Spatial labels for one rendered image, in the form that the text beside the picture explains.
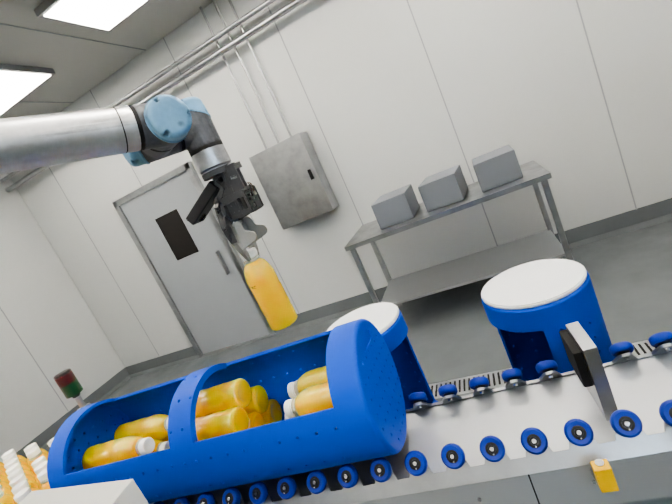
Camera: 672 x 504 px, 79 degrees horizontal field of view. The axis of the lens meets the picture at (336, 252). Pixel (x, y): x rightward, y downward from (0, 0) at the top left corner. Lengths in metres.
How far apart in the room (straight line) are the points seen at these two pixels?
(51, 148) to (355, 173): 3.57
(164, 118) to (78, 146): 0.13
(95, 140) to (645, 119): 4.00
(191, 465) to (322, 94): 3.61
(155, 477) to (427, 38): 3.69
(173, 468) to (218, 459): 0.12
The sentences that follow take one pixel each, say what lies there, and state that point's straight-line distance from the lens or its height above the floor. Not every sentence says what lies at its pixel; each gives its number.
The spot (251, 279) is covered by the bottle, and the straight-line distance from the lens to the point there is 0.95.
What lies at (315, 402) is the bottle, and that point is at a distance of 0.90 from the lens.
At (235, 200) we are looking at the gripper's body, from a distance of 0.91.
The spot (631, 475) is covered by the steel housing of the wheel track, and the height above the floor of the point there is 0.88.
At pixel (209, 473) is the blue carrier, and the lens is 1.04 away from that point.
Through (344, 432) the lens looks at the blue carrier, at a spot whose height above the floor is 1.10.
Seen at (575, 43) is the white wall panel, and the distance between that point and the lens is 4.10.
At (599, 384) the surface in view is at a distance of 0.91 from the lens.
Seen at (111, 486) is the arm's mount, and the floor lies 1.24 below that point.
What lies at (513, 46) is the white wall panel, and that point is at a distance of 4.03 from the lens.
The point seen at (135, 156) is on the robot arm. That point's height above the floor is 1.72.
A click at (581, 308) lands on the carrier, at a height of 0.98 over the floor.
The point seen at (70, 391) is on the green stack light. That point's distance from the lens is 1.96.
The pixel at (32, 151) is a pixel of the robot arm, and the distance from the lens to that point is 0.75.
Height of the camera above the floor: 1.56
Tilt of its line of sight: 11 degrees down
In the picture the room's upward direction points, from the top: 25 degrees counter-clockwise
